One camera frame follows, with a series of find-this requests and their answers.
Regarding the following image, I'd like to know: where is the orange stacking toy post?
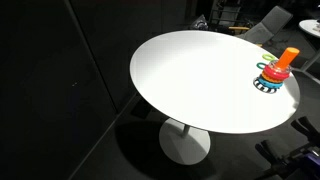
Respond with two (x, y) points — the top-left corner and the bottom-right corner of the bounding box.
(275, 46), (301, 71)

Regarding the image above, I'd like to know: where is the black white striped toy base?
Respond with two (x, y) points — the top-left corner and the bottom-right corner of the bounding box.
(252, 76), (280, 95)

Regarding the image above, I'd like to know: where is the blue stacking ring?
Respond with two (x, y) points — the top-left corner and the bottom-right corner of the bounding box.
(257, 76), (285, 90)

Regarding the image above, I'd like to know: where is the white table pedestal base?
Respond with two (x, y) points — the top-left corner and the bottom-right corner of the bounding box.
(158, 117), (212, 166)

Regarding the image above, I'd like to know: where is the black padded handle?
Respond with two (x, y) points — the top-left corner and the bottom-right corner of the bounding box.
(290, 116), (320, 148)
(254, 139), (285, 165)

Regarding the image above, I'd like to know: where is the black metal rack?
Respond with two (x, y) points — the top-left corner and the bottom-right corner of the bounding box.
(209, 0), (243, 28)

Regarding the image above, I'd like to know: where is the grey metal table leg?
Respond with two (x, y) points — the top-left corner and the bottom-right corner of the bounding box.
(300, 49), (320, 72)

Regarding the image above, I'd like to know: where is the red stacking ring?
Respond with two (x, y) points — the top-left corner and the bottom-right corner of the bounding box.
(263, 63), (292, 81)

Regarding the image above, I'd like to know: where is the purple black machine frame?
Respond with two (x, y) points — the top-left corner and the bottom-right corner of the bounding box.
(263, 146), (320, 180)

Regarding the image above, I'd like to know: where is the orange stacking ring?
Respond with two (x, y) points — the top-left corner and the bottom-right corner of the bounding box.
(260, 72), (285, 85)

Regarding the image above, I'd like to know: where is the black bag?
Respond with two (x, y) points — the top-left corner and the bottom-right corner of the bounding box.
(189, 14), (210, 32)

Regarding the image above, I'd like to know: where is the grey chair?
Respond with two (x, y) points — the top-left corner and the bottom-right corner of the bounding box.
(244, 5), (294, 46)

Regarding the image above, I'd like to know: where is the yellow wooden bar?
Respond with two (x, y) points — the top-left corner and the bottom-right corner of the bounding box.
(228, 25), (251, 32)

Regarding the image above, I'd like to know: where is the light green ring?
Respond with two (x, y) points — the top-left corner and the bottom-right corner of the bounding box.
(261, 53), (278, 62)

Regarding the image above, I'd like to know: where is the small white round table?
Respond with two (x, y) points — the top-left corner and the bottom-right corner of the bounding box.
(298, 18), (320, 39)

